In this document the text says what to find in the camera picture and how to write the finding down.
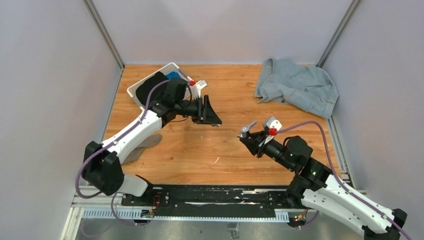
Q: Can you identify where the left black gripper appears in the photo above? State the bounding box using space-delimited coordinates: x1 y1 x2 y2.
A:
176 95 223 126

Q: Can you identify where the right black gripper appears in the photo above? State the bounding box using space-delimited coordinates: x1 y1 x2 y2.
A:
239 129 295 171

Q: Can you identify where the chrome water faucet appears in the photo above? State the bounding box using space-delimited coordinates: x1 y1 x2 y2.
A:
237 120 257 139

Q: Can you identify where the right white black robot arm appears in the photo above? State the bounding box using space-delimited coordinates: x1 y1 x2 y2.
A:
237 128 408 240

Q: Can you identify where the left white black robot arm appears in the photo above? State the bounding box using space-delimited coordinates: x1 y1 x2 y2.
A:
75 78 222 207

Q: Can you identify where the blue cloth in basket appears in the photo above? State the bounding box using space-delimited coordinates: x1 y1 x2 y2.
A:
165 71 182 80

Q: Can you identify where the white plastic basket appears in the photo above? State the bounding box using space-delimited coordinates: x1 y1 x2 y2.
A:
127 62 193 108

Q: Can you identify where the black cloth in basket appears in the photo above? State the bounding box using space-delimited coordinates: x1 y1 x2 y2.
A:
136 72 169 105

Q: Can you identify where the grey-blue denim garment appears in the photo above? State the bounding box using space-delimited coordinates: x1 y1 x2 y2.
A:
253 58 339 119

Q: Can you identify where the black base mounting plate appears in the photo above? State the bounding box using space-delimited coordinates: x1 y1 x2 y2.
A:
121 184 306 220

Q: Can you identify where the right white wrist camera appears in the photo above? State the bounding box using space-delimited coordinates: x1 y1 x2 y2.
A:
262 116 283 136

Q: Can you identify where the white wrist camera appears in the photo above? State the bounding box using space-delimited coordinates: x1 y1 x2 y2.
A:
262 116 283 136
189 80 208 100

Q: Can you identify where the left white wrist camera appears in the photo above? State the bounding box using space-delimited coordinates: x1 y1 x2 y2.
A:
189 80 208 100

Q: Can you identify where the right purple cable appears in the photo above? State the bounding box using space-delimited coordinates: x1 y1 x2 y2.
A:
274 120 413 240

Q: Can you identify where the purple cable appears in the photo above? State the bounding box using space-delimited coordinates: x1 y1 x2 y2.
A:
274 120 413 240
74 78 193 227

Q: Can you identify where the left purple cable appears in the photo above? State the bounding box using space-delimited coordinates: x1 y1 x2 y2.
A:
74 78 193 227

